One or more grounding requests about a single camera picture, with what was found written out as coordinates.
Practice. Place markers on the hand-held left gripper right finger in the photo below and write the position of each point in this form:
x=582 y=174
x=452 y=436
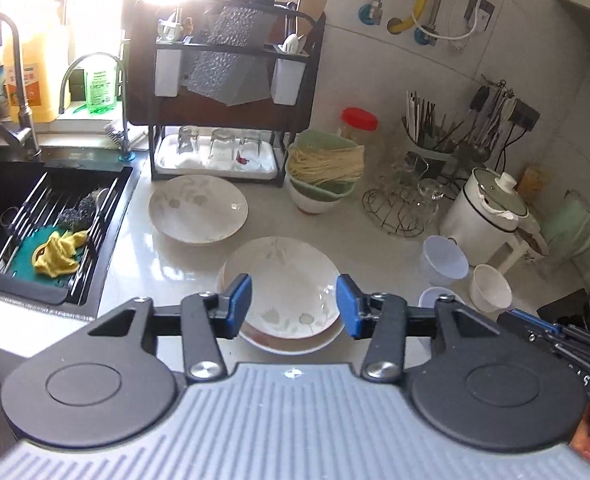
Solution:
x=350 y=310

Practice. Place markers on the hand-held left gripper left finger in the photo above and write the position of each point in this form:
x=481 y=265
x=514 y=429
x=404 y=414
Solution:
x=239 y=305

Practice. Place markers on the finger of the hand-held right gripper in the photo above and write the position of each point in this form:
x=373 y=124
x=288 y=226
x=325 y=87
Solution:
x=530 y=321
x=567 y=310

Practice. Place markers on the white ceramic bowl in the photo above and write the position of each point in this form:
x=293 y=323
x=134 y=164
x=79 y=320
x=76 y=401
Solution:
x=490 y=287
x=445 y=260

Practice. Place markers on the beige ceramic plate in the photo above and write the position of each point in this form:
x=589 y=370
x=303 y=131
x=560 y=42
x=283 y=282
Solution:
x=295 y=346

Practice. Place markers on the small white bowl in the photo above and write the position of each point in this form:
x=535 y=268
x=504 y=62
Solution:
x=432 y=296

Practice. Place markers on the pale green plastic container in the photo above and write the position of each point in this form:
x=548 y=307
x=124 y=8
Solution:
x=572 y=225

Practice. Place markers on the white footed bowl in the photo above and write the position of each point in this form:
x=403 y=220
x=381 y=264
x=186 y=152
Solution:
x=315 y=206

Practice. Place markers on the white electric cooker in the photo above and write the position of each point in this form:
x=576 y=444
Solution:
x=475 y=220

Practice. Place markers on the pale green bowl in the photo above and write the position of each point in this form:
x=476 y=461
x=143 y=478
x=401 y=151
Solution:
x=320 y=194
x=320 y=139

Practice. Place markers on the brown box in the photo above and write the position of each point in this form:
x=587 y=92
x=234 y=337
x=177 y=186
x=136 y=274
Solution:
x=534 y=182

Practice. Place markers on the clear glass cup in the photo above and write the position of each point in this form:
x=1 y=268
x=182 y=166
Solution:
x=407 y=165
x=430 y=194

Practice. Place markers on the bundle of dry noodles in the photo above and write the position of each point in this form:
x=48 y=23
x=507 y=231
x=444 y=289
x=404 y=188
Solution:
x=325 y=165

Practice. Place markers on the white drip tray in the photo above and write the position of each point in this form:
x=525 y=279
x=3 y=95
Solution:
x=185 y=164

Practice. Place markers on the drinking glass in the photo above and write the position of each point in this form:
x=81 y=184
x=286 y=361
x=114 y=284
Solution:
x=221 y=144
x=188 y=140
x=249 y=144

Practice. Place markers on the metal spoon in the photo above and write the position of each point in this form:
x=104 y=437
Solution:
x=100 y=205

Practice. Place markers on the black dish rack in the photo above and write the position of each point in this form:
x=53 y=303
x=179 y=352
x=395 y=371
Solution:
x=153 y=155

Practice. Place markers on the green chopstick holder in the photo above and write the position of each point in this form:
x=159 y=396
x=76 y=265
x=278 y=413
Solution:
x=425 y=149

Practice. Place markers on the steel wool scrubber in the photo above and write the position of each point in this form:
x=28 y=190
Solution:
x=77 y=210

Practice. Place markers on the yellow cloth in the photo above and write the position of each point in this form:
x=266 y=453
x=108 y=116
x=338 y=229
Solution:
x=57 y=252

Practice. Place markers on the clear jar with red lid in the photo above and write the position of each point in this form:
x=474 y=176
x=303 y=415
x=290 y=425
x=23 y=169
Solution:
x=359 y=119

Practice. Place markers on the hanging metal utensils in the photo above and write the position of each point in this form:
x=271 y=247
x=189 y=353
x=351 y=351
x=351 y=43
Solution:
x=490 y=120

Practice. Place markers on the bundle of chopsticks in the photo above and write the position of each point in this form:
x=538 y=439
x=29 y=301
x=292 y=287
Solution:
x=427 y=115

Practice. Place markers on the gooseneck pull-out faucet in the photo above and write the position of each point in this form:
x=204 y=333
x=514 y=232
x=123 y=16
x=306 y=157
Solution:
x=123 y=125

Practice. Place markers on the green sink mat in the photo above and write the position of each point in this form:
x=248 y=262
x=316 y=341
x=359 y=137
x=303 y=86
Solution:
x=25 y=256

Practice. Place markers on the roll-up sink drain rack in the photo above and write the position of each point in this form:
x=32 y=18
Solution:
x=40 y=200

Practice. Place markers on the white utensil holder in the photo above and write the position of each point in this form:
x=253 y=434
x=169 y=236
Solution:
x=287 y=80
x=167 y=72

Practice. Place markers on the brown cutting board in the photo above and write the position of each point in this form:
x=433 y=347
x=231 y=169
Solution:
x=145 y=90

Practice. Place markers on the patterned steel cleaver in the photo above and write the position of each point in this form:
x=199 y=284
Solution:
x=225 y=60

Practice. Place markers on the green liquid bottle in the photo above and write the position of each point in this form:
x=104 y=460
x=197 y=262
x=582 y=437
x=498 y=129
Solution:
x=100 y=85

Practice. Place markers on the black kitchen sink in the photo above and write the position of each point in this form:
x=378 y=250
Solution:
x=5 y=190

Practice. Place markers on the white spoon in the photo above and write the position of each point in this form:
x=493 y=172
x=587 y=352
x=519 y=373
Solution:
x=290 y=44

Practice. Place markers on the blue pipe valve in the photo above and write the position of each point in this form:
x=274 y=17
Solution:
x=425 y=34
x=370 y=14

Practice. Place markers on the grey metal faucet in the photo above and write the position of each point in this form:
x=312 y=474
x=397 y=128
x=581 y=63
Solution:
x=22 y=100

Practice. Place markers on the orange detergent bottle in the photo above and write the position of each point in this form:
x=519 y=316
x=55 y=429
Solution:
x=30 y=85

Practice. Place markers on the wooden spatula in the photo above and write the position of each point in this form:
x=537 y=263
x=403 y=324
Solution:
x=311 y=5

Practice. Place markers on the black wall outlet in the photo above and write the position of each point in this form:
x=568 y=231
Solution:
x=525 y=115

